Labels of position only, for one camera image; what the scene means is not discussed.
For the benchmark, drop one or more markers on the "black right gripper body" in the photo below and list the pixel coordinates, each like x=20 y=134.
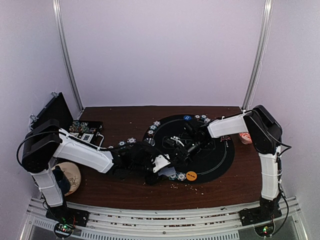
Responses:
x=188 y=153

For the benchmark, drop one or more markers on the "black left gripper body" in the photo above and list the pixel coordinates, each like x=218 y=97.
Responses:
x=138 y=168

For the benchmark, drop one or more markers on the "blue cream 10 chip stack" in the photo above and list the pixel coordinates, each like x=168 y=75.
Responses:
x=131 y=140

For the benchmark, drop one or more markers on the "blue playing card deck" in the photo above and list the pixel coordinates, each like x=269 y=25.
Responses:
x=167 y=171

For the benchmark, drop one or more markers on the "clear acrylic dealer button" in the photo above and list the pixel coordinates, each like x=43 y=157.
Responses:
x=150 y=141

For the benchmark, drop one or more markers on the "blue green 50 chip stack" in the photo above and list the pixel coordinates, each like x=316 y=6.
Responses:
x=121 y=143

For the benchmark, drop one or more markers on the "blue small blind button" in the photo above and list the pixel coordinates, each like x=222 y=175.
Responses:
x=187 y=117

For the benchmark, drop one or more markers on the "red triangular all-in marker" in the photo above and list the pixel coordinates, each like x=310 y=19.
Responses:
x=225 y=138

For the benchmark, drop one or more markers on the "yellow big blind button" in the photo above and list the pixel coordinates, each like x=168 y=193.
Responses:
x=191 y=176

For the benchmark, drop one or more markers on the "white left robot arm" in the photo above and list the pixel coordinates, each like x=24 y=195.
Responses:
x=48 y=141

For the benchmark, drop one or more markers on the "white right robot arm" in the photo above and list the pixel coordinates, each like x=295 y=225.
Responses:
x=266 y=137

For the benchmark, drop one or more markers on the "round black poker mat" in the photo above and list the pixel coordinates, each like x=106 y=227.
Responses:
x=194 y=156

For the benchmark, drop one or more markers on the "red white patterned bowl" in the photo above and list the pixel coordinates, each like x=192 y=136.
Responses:
x=245 y=138

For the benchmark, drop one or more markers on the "white playing card box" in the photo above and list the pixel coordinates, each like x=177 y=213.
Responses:
x=87 y=137

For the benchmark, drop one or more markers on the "beige patterned plate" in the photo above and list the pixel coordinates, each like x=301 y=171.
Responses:
x=72 y=173

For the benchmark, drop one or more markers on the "chips row in case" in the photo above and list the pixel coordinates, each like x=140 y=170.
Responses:
x=80 y=127

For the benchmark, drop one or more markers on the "dark blue mug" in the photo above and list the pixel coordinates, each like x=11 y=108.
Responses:
x=61 y=179

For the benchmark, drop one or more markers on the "black poker set case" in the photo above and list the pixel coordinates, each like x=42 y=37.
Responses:
x=58 y=109

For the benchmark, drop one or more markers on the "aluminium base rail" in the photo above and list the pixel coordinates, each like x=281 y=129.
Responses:
x=217 y=223

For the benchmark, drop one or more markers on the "aluminium frame post right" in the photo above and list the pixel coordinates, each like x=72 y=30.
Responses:
x=261 y=48

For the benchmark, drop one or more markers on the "aluminium frame post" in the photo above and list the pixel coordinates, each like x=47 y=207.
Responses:
x=56 y=4
x=261 y=48

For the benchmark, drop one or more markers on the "aluminium frame post left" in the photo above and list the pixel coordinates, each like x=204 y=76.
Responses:
x=56 y=4

